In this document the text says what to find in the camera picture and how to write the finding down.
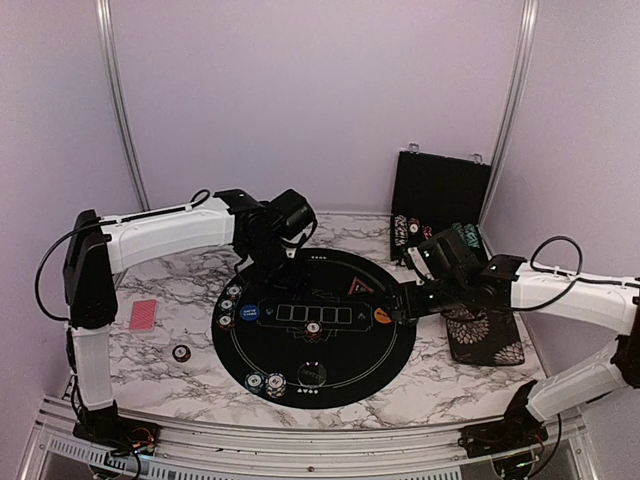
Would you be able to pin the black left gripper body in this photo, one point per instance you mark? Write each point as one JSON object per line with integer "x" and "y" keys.
{"x": 271, "y": 267}

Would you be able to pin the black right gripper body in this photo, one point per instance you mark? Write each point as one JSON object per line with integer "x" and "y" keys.
{"x": 448, "y": 297}

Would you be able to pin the small blue ten chip stack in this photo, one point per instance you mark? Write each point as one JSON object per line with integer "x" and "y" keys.
{"x": 234, "y": 291}

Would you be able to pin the blue small blind button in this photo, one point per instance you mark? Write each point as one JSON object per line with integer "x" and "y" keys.
{"x": 249, "y": 312}

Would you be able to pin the orange big blind button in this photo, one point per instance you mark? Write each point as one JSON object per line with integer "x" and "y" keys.
{"x": 382, "y": 317}

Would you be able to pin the small green fifty chip stack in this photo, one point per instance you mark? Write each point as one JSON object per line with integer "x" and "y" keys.
{"x": 226, "y": 307}

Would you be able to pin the clear round dealer button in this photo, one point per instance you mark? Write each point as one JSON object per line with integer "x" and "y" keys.
{"x": 312, "y": 375}

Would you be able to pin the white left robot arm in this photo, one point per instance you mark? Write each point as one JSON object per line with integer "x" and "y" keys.
{"x": 269, "y": 233}

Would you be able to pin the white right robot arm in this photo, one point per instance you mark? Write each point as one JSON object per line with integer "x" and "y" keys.
{"x": 518, "y": 285}

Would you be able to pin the black floral rectangular tray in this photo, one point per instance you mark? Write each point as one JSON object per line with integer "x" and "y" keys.
{"x": 483, "y": 338}

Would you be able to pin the green chips in case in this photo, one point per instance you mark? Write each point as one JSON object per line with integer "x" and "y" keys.
{"x": 470, "y": 234}

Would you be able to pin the round black poker mat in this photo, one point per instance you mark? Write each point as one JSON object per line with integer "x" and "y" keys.
{"x": 327, "y": 345}

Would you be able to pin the black poker chip case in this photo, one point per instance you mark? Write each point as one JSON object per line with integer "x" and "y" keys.
{"x": 438, "y": 191}

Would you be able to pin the red playing card deck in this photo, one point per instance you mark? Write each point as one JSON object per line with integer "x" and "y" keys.
{"x": 142, "y": 317}

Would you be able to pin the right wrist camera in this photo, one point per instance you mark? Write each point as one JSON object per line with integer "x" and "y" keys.
{"x": 446, "y": 256}

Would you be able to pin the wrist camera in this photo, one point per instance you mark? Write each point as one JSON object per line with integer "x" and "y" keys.
{"x": 446, "y": 256}
{"x": 291, "y": 218}

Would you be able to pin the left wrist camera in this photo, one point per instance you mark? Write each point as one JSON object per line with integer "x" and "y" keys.
{"x": 291, "y": 218}

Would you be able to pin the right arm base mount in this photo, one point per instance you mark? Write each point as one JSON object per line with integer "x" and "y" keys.
{"x": 502, "y": 440}

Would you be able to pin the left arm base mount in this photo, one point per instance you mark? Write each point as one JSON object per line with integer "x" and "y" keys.
{"x": 107, "y": 427}

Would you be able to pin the aluminium front rail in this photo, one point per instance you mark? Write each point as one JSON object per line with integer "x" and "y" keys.
{"x": 199, "y": 450}

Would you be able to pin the right aluminium frame post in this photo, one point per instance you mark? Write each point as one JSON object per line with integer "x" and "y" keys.
{"x": 515, "y": 93}

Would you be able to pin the aluminium frame post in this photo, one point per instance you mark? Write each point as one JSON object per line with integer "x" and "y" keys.
{"x": 515, "y": 93}
{"x": 110, "y": 57}

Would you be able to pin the left aluminium frame post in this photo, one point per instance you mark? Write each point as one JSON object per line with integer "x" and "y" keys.
{"x": 110, "y": 57}

